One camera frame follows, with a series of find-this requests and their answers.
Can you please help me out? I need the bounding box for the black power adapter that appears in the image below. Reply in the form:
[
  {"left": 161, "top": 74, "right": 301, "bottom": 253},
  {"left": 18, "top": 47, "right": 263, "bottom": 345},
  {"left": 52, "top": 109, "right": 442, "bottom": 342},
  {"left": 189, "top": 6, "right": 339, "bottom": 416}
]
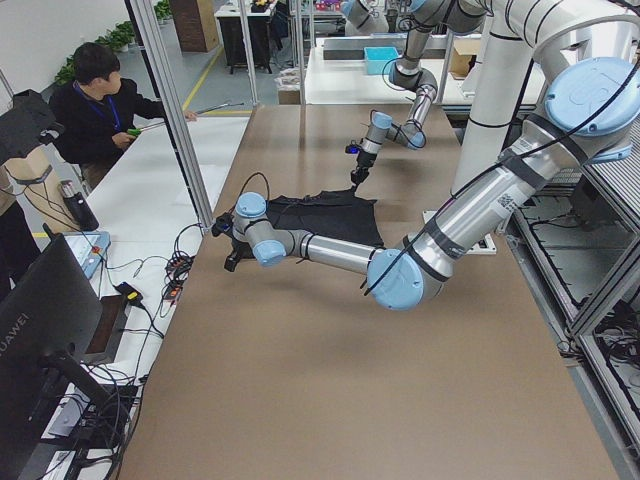
[{"left": 115, "top": 282, "right": 143, "bottom": 307}]

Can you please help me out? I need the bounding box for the cardboard box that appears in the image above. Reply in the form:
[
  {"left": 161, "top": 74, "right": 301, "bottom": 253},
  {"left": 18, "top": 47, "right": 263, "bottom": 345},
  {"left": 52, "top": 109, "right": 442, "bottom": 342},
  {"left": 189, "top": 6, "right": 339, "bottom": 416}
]
[{"left": 449, "top": 38, "right": 481, "bottom": 79}]

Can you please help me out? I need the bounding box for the aluminium frame post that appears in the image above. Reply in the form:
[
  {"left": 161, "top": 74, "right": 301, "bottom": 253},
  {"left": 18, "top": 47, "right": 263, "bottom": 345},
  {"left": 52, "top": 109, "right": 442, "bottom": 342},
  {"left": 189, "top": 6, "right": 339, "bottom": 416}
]
[{"left": 124, "top": 0, "right": 214, "bottom": 234}]

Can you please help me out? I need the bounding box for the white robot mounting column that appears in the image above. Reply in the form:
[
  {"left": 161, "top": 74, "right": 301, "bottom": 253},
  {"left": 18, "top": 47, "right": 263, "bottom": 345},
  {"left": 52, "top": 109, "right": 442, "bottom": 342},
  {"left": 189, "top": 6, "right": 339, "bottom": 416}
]
[{"left": 422, "top": 0, "right": 639, "bottom": 256}]

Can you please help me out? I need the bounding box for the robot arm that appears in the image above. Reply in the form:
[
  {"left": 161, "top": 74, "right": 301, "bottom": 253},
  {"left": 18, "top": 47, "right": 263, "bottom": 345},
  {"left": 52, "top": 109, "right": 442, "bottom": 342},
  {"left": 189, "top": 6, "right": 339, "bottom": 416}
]
[
  {"left": 351, "top": 1, "right": 486, "bottom": 187},
  {"left": 224, "top": 57, "right": 639, "bottom": 310}
]

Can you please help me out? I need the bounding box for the black Huawei monitor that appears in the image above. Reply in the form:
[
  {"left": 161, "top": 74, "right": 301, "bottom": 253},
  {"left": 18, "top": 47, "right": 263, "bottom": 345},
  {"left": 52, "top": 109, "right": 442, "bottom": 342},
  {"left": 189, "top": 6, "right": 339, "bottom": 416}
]
[{"left": 1, "top": 235, "right": 109, "bottom": 479}]

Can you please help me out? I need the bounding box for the usb hub with cables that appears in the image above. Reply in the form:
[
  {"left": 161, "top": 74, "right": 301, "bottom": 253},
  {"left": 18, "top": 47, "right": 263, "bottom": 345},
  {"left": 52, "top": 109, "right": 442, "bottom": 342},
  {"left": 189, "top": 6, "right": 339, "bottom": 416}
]
[{"left": 162, "top": 251, "right": 195, "bottom": 304}]

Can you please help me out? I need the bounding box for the blue plastic bin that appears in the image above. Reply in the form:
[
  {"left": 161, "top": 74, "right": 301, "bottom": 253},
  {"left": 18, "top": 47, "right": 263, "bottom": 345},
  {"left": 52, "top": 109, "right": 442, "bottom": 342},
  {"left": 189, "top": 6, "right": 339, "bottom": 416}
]
[{"left": 363, "top": 46, "right": 399, "bottom": 76}]

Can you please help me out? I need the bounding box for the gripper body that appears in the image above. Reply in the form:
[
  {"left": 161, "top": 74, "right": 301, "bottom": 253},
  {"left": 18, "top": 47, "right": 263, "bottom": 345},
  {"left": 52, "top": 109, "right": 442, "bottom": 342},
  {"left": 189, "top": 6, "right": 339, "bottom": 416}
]
[
  {"left": 230, "top": 238, "right": 253, "bottom": 258},
  {"left": 356, "top": 150, "right": 376, "bottom": 171}
]

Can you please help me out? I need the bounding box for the seated person in black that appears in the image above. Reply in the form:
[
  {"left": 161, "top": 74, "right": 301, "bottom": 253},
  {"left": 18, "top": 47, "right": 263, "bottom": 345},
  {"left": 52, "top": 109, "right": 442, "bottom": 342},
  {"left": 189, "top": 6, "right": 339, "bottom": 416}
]
[{"left": 49, "top": 42, "right": 165, "bottom": 188}]

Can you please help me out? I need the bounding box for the teach pendant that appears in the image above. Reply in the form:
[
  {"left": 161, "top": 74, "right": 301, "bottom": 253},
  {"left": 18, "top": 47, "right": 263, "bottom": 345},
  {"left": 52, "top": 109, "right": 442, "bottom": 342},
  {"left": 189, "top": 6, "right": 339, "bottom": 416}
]
[{"left": 63, "top": 231, "right": 111, "bottom": 279}]

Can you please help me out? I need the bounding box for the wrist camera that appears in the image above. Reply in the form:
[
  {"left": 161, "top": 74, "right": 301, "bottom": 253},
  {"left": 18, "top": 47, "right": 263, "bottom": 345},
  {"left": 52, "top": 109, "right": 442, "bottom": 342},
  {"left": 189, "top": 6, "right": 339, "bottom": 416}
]
[
  {"left": 210, "top": 212, "right": 233, "bottom": 237},
  {"left": 344, "top": 143, "right": 361, "bottom": 155}
]

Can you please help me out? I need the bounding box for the black printed t-shirt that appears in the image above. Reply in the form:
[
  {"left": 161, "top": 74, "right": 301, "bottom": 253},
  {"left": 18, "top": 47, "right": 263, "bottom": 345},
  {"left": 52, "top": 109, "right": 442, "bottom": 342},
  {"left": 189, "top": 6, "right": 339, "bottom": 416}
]
[{"left": 232, "top": 189, "right": 384, "bottom": 266}]

